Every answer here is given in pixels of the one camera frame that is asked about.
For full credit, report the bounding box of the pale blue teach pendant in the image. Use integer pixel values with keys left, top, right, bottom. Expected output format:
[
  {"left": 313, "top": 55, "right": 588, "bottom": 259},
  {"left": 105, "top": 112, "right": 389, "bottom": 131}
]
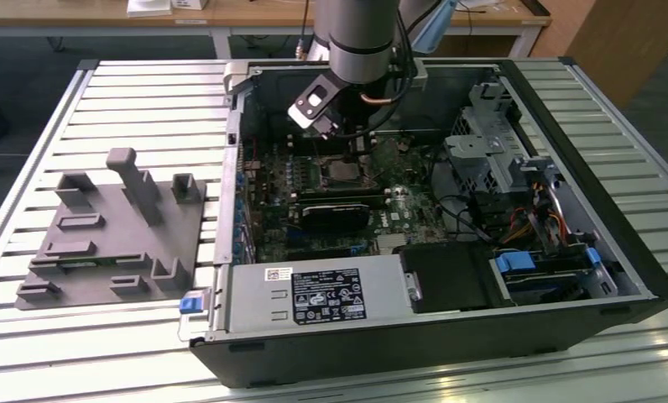
[{"left": 409, "top": 0, "right": 458, "bottom": 55}]

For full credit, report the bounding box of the black open PC case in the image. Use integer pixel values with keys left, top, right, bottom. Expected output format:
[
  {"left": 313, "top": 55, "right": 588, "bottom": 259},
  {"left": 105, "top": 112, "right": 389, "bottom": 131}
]
[{"left": 187, "top": 57, "right": 668, "bottom": 390}]

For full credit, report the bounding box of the wooden desk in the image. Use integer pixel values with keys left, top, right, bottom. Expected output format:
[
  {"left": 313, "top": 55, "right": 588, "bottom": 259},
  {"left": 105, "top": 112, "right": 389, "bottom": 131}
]
[{"left": 0, "top": 0, "right": 552, "bottom": 60}]

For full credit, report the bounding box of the wooden cabinet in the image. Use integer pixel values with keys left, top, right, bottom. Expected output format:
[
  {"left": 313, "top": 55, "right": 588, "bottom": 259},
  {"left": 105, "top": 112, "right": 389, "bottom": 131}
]
[{"left": 528, "top": 0, "right": 668, "bottom": 108}]

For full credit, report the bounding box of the blue case latch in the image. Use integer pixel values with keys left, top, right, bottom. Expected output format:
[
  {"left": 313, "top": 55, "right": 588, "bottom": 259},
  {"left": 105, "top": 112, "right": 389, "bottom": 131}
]
[{"left": 177, "top": 289, "right": 209, "bottom": 315}]

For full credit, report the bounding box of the black drive cover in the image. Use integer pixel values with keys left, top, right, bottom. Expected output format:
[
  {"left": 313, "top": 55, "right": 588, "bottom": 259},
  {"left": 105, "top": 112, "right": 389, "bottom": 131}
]
[{"left": 395, "top": 242, "right": 508, "bottom": 315}]

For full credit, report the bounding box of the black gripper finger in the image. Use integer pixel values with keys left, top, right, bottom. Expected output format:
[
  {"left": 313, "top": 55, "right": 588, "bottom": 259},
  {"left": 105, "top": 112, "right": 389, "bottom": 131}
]
[{"left": 344, "top": 128, "right": 376, "bottom": 164}]

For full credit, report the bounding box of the black graphics card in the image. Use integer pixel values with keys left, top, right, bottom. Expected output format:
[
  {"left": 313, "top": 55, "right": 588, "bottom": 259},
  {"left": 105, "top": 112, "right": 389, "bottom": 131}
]
[{"left": 297, "top": 202, "right": 372, "bottom": 233}]

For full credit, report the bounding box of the silver chipset heat sink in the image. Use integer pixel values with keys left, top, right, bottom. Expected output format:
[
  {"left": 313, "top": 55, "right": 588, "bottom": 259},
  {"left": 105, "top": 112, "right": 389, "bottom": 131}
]
[{"left": 375, "top": 233, "right": 408, "bottom": 256}]

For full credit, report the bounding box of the black RAM stick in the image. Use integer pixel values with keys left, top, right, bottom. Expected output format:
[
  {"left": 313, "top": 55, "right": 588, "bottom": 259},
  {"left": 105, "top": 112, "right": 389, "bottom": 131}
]
[
  {"left": 295, "top": 195, "right": 384, "bottom": 207},
  {"left": 295, "top": 187, "right": 383, "bottom": 199},
  {"left": 299, "top": 130, "right": 375, "bottom": 144}
]

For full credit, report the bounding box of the grey power supply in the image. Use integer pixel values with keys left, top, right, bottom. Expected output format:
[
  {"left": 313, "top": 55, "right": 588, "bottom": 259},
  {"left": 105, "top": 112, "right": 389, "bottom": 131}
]
[{"left": 220, "top": 254, "right": 412, "bottom": 335}]

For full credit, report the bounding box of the blue disk carrier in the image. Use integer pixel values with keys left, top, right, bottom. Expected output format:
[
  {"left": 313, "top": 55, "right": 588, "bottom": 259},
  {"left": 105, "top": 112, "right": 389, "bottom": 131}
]
[{"left": 494, "top": 249, "right": 536, "bottom": 276}]

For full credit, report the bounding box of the grey parts rack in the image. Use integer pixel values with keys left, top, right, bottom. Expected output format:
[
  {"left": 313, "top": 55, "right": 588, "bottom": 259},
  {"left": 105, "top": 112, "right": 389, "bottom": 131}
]
[{"left": 13, "top": 146, "right": 207, "bottom": 312}]

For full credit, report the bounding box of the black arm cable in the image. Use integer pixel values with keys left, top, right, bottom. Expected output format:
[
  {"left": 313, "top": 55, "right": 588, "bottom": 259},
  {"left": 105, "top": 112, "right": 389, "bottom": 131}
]
[{"left": 385, "top": 0, "right": 444, "bottom": 110}]

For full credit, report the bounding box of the CPU socket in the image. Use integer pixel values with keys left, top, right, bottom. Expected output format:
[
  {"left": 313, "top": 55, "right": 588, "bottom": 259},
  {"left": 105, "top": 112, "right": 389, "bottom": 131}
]
[{"left": 316, "top": 154, "right": 377, "bottom": 189}]

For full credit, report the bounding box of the coloured wire bundle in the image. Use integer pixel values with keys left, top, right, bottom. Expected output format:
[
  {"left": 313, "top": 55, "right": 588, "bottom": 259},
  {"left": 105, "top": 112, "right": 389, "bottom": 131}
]
[{"left": 500, "top": 207, "right": 570, "bottom": 247}]

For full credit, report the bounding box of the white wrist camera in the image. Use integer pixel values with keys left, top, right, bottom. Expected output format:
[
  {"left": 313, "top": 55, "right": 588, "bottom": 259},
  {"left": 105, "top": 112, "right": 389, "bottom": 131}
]
[{"left": 287, "top": 74, "right": 341, "bottom": 127}]

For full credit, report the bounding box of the black hard disk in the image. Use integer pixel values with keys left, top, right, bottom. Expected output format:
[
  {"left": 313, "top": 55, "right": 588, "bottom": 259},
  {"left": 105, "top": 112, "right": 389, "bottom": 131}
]
[{"left": 504, "top": 272, "right": 587, "bottom": 301}]

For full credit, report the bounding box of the grey metal drive cage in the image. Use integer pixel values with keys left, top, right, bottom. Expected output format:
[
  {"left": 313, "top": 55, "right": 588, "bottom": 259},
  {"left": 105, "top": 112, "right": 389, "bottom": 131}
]
[{"left": 440, "top": 81, "right": 564, "bottom": 196}]

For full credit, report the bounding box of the silver CPU plate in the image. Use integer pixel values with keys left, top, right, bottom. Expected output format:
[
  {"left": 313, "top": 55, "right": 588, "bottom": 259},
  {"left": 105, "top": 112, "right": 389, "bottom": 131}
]
[{"left": 328, "top": 161, "right": 364, "bottom": 181}]

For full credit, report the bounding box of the green motherboard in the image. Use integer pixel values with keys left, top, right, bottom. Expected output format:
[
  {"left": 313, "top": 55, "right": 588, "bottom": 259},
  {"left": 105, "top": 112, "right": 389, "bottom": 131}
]
[{"left": 241, "top": 132, "right": 452, "bottom": 264}]

